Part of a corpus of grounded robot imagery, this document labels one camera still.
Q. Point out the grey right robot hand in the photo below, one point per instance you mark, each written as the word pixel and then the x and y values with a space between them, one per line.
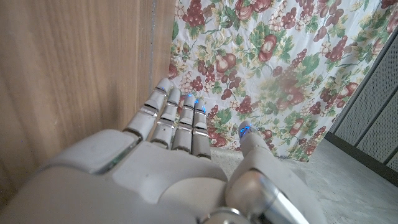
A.
pixel 161 174

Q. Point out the fruit print backdrop cloth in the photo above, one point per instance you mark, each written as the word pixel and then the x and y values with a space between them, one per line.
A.
pixel 264 68

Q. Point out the grey perforated wall panel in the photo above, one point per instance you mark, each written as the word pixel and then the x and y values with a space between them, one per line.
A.
pixel 370 115

